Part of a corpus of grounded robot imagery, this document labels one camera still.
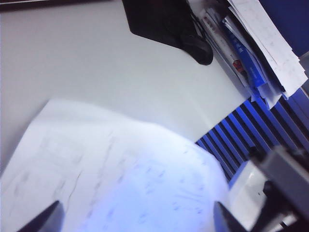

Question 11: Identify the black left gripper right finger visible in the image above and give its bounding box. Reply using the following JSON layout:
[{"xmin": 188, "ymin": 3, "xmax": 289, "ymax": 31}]
[{"xmin": 213, "ymin": 201, "xmax": 252, "ymax": 232}]

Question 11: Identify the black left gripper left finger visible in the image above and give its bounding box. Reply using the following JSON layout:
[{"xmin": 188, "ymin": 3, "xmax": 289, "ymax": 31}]
[{"xmin": 16, "ymin": 200, "xmax": 65, "ymax": 232}]

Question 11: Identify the white wrinkled paper sheet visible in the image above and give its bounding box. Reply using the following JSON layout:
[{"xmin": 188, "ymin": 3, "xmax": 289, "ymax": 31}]
[{"xmin": 0, "ymin": 98, "xmax": 230, "ymax": 232}]

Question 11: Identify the blue book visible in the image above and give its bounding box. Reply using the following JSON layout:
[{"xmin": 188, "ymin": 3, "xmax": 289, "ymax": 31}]
[{"xmin": 222, "ymin": 16, "xmax": 269, "ymax": 88}]

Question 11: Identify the black computer mouse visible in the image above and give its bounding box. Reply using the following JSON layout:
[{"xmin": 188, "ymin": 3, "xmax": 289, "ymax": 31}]
[{"xmin": 180, "ymin": 33, "xmax": 214, "ymax": 66}]

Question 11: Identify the white booklet with red mark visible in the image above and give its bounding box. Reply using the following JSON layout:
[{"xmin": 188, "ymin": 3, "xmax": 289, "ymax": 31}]
[{"xmin": 199, "ymin": 6, "xmax": 252, "ymax": 88}]

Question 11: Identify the stack of white papers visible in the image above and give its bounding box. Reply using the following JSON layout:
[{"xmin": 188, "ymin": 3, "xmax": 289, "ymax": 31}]
[{"xmin": 226, "ymin": 0, "xmax": 309, "ymax": 110}]

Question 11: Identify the black mouse pad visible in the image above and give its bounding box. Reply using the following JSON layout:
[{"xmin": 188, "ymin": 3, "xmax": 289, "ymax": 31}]
[{"xmin": 122, "ymin": 0, "xmax": 208, "ymax": 53}]

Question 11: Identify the grey metal bracket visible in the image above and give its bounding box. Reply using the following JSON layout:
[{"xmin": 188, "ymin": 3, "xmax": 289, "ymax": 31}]
[{"xmin": 228, "ymin": 145, "xmax": 309, "ymax": 232}]

